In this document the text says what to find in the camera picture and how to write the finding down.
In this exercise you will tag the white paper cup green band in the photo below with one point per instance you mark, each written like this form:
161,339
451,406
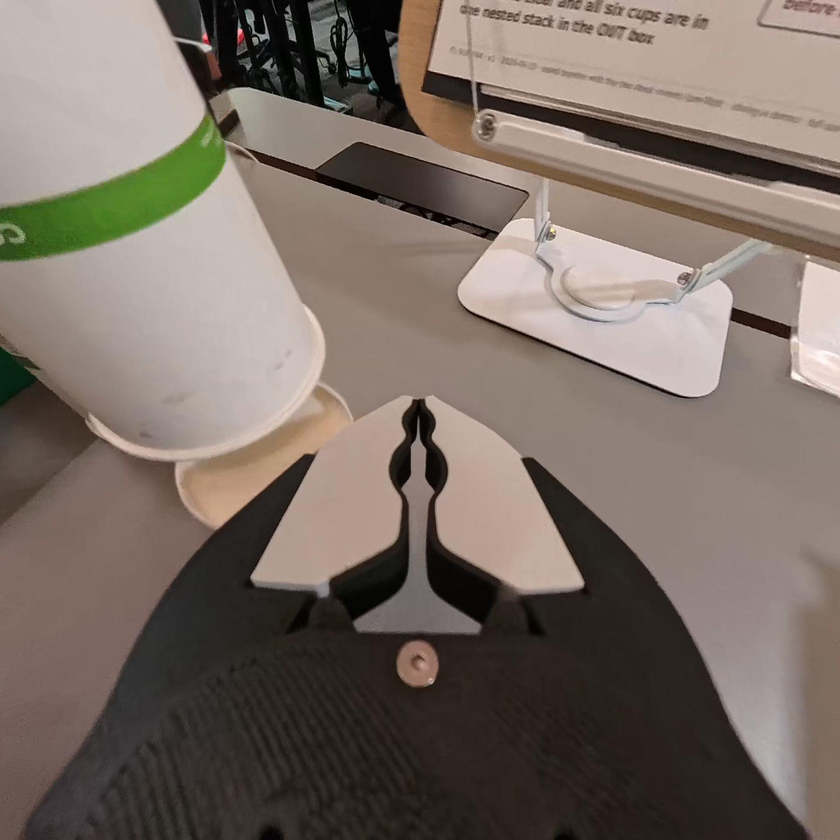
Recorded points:
131,308
262,476

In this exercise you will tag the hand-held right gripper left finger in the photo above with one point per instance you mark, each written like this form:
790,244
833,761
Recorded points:
308,525

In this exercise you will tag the green box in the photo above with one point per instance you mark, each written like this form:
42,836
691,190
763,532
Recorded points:
13,374

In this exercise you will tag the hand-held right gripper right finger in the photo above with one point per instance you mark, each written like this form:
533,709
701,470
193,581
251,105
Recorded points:
505,525

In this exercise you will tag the laminated printed sheet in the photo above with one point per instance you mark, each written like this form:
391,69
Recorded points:
820,328

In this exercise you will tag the white printed instruction sheet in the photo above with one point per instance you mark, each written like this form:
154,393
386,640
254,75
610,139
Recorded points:
590,65

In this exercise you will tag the white stand with wooden board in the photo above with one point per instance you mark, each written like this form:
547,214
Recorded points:
590,328

